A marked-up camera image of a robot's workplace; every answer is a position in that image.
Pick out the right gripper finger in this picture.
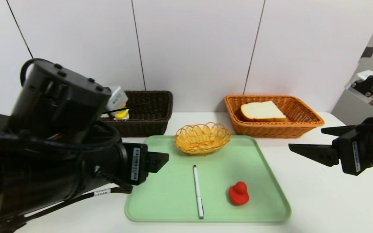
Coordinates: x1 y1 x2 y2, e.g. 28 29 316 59
321 125 357 137
288 143 340 167

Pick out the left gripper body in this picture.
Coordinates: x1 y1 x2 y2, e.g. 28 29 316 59
115 142 148 185

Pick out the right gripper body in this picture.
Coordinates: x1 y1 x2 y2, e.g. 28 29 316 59
332 115 373 176

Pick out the yellow chick toy car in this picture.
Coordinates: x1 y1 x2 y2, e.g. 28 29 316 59
114 104 130 120

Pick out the toast bread slice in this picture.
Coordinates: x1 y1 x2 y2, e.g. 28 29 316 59
240 101 287 123

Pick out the dark brown wicker basket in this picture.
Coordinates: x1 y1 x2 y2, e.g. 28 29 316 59
100 91 173 138

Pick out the small yellow wicker basket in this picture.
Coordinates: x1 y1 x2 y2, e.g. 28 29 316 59
175 122 232 156

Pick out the orange wicker basket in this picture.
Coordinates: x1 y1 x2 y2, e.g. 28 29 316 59
224 94 325 139

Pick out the white pen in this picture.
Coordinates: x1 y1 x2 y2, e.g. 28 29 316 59
192 165 204 219

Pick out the thin black zip tie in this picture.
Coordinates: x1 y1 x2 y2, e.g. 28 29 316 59
102 103 150 115

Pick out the light green plastic tray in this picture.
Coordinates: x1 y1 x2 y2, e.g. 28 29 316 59
125 135 291 223

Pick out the red rubber duck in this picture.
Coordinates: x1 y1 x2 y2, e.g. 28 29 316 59
229 182 250 206

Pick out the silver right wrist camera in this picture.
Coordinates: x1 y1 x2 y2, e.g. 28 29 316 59
345 70 373 106

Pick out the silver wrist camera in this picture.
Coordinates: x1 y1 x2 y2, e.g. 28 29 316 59
345 70 373 106
105 86 129 114

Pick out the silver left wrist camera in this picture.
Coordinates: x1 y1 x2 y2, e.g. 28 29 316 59
105 86 129 114

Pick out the black cable with white tag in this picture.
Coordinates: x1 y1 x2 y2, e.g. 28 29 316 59
0 186 132 232

